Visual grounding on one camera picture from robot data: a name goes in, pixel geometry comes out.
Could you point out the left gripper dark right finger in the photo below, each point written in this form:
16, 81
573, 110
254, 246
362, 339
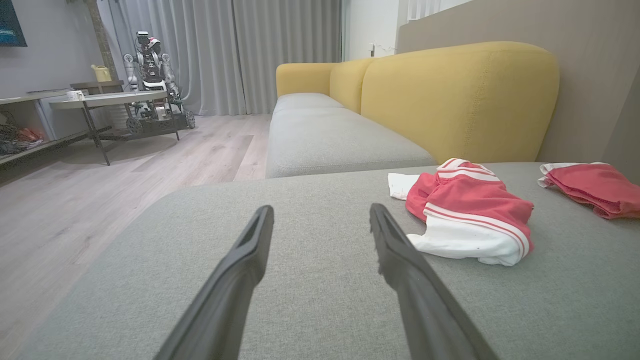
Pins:
425, 310

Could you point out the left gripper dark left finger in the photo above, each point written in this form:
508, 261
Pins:
225, 300

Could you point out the red and white jersey shirt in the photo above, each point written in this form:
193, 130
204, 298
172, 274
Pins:
470, 195

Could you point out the red shorts with grey print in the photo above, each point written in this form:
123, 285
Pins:
595, 185

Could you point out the grey sofa with yellow backrest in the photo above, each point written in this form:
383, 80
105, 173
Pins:
320, 300

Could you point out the round grey coffee table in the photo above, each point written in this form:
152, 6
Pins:
110, 98

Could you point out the wheeled robot with arms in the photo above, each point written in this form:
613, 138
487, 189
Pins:
150, 75

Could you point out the dark wooden stand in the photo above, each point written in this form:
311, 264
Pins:
97, 85

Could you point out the grey pleated curtain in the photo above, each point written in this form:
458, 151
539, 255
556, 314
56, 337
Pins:
290, 50
210, 50

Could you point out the white mug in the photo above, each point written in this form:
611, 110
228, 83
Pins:
75, 96

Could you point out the small orange object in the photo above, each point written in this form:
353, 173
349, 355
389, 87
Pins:
30, 135

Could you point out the yellow watering can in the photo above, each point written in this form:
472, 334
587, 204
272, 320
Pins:
102, 74

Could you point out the low grey shelf unit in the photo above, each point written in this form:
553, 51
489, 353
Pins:
30, 97

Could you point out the brown vertical pole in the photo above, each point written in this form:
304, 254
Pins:
100, 35

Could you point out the white slatted panel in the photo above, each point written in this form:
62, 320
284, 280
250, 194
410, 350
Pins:
425, 7

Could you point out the wall television screen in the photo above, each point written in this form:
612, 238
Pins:
10, 22

